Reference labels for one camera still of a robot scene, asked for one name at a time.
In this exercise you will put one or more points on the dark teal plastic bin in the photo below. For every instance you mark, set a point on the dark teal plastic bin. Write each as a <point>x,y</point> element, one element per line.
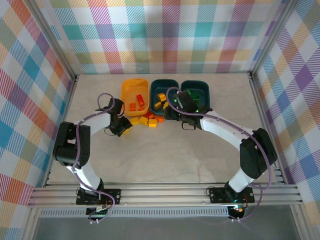
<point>160,86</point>
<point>202,92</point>

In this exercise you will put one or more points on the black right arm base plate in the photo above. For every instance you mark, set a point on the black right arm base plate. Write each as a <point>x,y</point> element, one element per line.
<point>217,193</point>

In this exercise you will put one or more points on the right controller board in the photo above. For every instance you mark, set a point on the right controller board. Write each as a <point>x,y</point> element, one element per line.
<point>238,212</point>

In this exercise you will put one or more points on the yellow lego brick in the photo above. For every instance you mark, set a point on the yellow lego brick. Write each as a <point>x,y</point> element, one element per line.
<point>143,120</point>
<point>161,96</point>
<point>152,123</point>
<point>135,121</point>

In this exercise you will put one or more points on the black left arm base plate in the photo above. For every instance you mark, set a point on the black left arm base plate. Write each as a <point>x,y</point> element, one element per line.
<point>112,195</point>

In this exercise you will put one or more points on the yellow and orange lego piece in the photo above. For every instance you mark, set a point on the yellow and orange lego piece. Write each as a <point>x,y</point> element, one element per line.
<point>157,105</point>

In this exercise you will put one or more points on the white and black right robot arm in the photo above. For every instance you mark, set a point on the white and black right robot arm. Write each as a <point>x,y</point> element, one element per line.
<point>225,127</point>

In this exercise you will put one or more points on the green lego brick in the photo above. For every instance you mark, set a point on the green lego brick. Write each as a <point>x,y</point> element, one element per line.
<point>193,95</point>
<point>196,101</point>

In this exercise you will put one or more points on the orange plastic bin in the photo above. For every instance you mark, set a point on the orange plastic bin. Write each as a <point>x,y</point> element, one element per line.
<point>130,87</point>

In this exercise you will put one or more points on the aluminium side rail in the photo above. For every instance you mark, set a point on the aluminium side rail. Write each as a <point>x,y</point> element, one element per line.
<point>69,100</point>
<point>257,100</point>

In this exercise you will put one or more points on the left controller board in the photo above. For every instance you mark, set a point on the left controller board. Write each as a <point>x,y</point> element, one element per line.
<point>98,212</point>

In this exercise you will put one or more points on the aluminium mounting rail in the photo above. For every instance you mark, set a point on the aluminium mounting rail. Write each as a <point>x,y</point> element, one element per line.
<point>162,195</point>

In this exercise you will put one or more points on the aluminium frame post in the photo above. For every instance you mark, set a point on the aluminium frame post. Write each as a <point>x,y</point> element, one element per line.
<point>272,37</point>
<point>52,42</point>

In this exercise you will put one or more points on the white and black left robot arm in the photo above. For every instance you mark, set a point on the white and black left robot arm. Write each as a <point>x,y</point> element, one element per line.
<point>97,121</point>

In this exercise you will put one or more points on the controller board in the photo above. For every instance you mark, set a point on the controller board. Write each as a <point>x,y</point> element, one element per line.
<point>238,212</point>
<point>98,212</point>

